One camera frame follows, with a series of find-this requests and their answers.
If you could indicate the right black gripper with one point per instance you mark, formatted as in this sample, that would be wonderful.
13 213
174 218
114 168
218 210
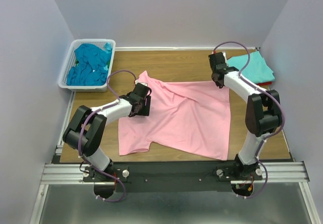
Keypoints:
218 84

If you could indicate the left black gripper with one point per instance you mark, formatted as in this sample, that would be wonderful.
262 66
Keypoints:
146 110

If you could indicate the pink t shirt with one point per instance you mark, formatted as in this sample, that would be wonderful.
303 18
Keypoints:
189 116

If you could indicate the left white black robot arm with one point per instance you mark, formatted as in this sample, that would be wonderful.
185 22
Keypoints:
85 130

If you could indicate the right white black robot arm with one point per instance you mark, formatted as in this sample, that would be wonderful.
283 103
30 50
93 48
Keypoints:
263 117

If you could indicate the folded teal t shirt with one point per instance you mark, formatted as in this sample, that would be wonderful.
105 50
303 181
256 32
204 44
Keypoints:
257 70

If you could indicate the folded red t shirt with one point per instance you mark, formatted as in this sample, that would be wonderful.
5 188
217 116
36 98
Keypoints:
265 83

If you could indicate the light teal cloth in basket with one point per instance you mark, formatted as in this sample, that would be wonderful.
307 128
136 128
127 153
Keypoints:
108 48

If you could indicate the blue t shirt in basket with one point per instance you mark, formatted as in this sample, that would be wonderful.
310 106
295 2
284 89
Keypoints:
91 66

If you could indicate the white plastic basket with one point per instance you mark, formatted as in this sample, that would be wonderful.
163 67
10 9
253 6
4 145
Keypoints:
70 62

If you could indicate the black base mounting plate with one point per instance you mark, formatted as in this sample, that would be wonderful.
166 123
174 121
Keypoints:
173 176

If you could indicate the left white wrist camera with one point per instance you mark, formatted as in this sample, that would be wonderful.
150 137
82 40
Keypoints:
140 84

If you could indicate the aluminium frame rail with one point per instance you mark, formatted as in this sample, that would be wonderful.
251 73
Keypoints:
61 174

